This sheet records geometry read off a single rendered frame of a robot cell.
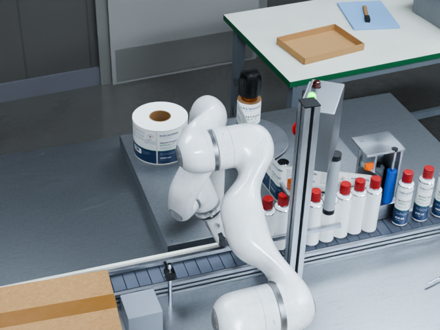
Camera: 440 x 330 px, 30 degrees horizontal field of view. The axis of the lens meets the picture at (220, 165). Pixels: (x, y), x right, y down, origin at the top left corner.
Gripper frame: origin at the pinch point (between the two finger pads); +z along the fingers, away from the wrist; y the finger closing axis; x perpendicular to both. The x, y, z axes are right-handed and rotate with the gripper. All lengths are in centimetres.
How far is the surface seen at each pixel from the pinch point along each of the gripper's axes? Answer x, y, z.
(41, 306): 48, -29, -36
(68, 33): 25, 273, 47
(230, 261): 0.6, -1.6, 6.2
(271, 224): -15.5, -2.0, -0.6
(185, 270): 14.1, -1.4, 1.3
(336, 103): -42, -13, -41
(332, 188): -34.8, -11.4, -12.1
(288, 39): -73, 149, 39
